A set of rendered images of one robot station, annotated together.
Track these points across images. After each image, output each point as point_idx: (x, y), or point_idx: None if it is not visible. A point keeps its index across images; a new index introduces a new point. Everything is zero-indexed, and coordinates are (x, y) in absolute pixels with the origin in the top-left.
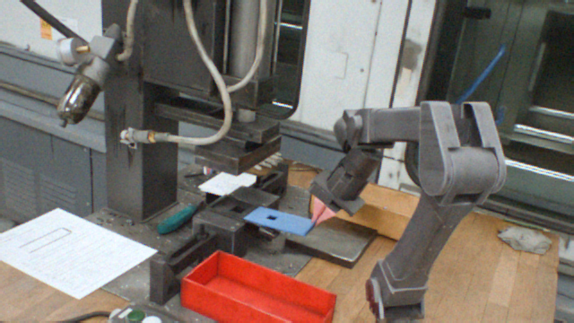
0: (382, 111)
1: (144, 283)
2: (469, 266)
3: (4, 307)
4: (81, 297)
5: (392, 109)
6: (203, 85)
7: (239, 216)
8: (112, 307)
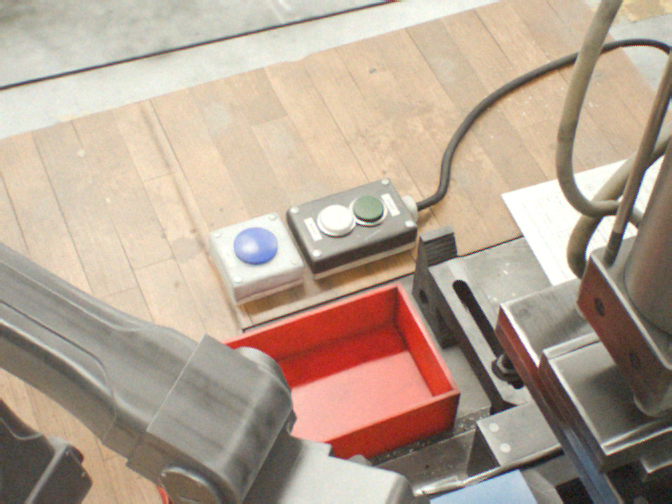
0: (144, 319)
1: (499, 301)
2: None
3: (539, 114)
4: (504, 198)
5: (102, 302)
6: None
7: (539, 476)
8: (454, 230)
